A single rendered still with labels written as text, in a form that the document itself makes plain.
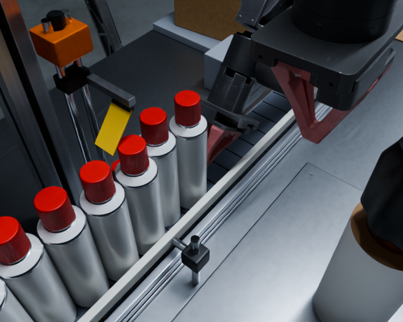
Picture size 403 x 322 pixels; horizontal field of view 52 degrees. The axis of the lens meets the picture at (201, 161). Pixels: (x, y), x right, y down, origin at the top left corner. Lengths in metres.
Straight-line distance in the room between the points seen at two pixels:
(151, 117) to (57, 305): 0.24
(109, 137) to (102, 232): 0.11
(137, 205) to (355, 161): 0.47
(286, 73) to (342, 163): 0.56
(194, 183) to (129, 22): 2.40
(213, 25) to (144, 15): 1.96
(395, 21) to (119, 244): 0.38
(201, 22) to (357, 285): 0.79
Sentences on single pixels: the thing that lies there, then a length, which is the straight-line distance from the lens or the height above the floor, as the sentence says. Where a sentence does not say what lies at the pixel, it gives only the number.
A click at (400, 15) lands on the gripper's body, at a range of 0.29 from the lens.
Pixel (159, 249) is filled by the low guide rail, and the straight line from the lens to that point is 0.58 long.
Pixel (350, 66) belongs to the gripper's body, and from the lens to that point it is 0.23.
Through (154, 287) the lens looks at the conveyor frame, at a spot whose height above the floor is 0.86.
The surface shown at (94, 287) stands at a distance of 0.55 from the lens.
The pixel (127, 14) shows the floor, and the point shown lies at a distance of 3.04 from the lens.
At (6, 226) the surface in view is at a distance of 0.43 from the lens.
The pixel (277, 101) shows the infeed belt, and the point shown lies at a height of 0.88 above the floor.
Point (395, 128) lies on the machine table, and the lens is 0.94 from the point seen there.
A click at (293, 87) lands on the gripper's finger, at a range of 0.30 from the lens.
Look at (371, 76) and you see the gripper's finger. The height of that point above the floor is 1.27.
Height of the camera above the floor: 1.41
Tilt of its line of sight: 48 degrees down
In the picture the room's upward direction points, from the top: straight up
